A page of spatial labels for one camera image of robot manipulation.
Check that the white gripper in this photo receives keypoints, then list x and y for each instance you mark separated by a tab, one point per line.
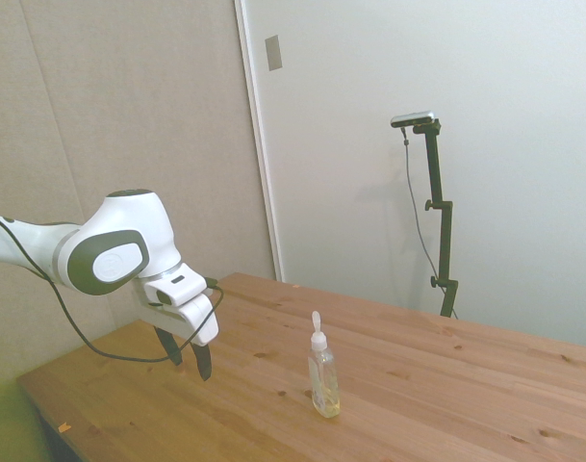
186	322

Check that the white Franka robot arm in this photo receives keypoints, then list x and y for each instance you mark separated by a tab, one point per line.
105	231

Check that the clear sanitizer bottle white cap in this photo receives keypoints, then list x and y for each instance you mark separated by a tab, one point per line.
324	380

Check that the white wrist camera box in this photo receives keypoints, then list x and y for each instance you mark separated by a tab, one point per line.
177	289

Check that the white door frame strip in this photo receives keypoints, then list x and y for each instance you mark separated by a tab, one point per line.
259	139

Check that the black camera stand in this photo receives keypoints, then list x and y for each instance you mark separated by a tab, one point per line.
417	216
441	226

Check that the grey wall switch plate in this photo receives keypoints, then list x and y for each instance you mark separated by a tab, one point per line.
273	53

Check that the silver exterior camera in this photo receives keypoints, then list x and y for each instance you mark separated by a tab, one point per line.
413	119

